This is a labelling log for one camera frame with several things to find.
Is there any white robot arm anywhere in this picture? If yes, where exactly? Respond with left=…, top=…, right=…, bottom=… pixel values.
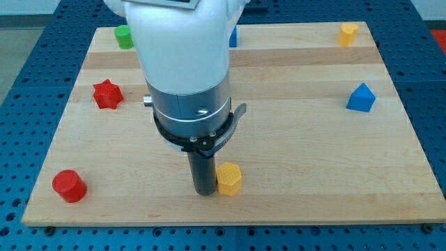
left=105, top=0, right=249, bottom=158

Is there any blue block behind arm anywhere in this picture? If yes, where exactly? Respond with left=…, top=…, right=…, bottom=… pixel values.
left=229, top=26, right=238, bottom=48

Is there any red star block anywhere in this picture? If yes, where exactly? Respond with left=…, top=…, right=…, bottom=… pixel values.
left=93, top=79, right=124, bottom=109

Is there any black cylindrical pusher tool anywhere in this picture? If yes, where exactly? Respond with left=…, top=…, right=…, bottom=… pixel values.
left=187, top=152, right=217, bottom=196

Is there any yellow hexagon block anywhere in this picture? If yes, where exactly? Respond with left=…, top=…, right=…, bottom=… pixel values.
left=217, top=162, right=243, bottom=196

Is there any wooden board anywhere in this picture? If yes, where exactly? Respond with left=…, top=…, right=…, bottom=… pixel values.
left=22, top=22, right=445, bottom=227

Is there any green cylinder block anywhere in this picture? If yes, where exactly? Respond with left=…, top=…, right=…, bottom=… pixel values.
left=114, top=24, right=134, bottom=50

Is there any blue pentagon block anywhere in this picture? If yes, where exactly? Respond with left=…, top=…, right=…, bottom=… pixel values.
left=346, top=83, right=376, bottom=112

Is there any yellow heart block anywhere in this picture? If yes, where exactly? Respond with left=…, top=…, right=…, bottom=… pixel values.
left=337, top=22, right=359, bottom=47

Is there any red cylinder block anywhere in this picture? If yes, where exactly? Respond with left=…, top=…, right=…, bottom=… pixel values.
left=52, top=169, right=88, bottom=203

